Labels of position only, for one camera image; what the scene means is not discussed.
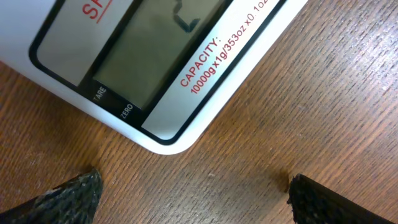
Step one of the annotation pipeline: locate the white digital kitchen scale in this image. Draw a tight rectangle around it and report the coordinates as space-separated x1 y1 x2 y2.
1 0 306 155

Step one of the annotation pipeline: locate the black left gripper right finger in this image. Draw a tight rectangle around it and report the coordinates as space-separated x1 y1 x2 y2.
287 174 392 224

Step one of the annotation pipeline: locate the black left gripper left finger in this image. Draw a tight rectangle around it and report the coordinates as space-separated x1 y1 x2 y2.
1 168 103 224

